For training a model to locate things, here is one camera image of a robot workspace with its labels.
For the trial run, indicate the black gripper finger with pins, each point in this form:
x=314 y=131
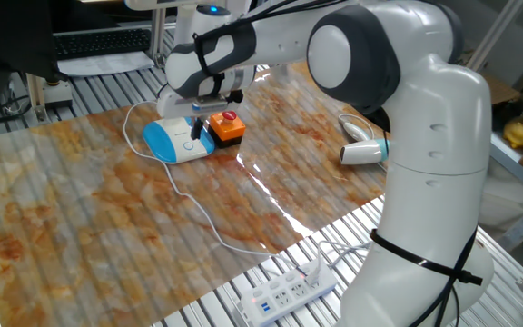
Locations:
x=194 y=129
x=200 y=126

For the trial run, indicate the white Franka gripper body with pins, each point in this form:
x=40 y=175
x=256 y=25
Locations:
x=175 y=106

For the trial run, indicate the blue and white desk lamp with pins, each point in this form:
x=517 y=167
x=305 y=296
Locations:
x=166 y=141

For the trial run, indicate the orange emergency stop button box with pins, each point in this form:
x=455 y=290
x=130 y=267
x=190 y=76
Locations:
x=227 y=127

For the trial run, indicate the white paper sheets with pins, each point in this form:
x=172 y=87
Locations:
x=107 y=64

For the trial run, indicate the black keyboard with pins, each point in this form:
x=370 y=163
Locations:
x=102 y=43

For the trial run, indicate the marble pattern table mat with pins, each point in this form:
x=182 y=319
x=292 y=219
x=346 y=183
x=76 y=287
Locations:
x=84 y=218

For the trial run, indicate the white and teal hair dryer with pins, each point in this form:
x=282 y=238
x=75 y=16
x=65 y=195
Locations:
x=363 y=152

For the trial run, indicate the black cloth cover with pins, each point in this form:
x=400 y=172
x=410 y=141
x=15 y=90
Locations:
x=7 y=36

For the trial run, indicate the white power strip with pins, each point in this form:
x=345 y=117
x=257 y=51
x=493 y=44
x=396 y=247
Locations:
x=284 y=295

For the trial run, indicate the yellow plush toy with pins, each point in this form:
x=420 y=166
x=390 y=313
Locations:
x=518 y=132

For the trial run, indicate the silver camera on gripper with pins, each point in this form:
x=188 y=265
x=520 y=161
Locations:
x=209 y=105

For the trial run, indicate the short aluminium post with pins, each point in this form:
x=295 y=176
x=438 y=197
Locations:
x=36 y=95

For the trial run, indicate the long aluminium frame strut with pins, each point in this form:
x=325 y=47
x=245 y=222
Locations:
x=497 y=34

